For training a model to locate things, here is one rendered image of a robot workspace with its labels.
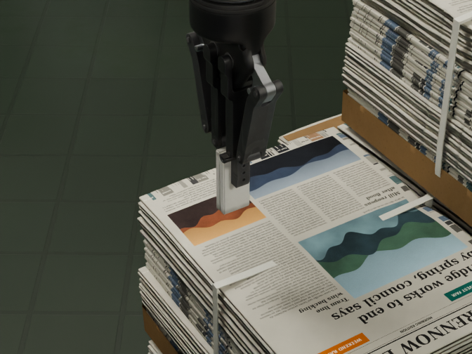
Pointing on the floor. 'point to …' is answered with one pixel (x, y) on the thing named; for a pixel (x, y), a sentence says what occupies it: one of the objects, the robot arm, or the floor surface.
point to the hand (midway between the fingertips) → (232, 178)
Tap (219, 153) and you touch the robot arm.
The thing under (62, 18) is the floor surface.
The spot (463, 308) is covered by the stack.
